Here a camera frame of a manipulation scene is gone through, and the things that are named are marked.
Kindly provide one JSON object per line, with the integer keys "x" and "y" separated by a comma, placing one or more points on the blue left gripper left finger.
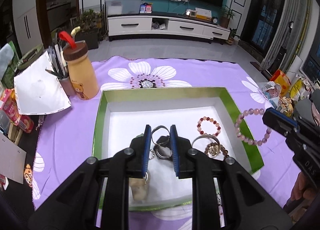
{"x": 141, "y": 146}

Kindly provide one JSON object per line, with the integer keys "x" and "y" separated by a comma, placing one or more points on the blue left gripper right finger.
{"x": 183, "y": 167}

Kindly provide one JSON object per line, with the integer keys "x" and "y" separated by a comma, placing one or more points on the black smart watch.
{"x": 162, "y": 147}

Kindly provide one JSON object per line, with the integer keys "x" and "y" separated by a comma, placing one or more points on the silver bangle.
{"x": 206, "y": 139}

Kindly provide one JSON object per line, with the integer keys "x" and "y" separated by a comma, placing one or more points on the beige watch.
{"x": 140, "y": 188}

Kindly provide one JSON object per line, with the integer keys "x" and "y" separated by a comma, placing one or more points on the right hand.
{"x": 303, "y": 188}

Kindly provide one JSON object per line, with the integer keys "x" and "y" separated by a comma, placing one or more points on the green cardboard box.
{"x": 123, "y": 115}

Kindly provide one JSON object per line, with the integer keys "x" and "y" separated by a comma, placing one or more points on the plastic bag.
{"x": 272, "y": 91}

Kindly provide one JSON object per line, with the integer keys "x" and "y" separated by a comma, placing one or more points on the yellow bear bottle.
{"x": 81, "y": 71}

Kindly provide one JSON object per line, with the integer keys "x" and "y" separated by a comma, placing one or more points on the pink pen holder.
{"x": 67, "y": 86}

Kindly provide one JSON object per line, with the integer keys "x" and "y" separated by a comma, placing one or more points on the white paper sheet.
{"x": 39, "y": 92}

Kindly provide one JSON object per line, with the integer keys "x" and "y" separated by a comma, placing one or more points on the white tv cabinet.
{"x": 125, "y": 25}

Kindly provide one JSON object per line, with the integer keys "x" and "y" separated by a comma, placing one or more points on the white box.
{"x": 12, "y": 160}

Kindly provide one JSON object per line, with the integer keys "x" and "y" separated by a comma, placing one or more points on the red snack can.
{"x": 10, "y": 108}

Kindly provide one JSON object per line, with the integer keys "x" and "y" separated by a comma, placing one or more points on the potted plant by door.
{"x": 91, "y": 27}

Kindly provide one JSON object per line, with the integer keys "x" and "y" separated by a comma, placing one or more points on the small desk clock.
{"x": 215, "y": 20}

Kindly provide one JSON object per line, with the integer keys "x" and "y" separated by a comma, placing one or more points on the clear plastic storage box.
{"x": 119, "y": 7}

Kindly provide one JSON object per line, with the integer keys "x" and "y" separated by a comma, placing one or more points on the potted plant on cabinet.
{"x": 226, "y": 15}

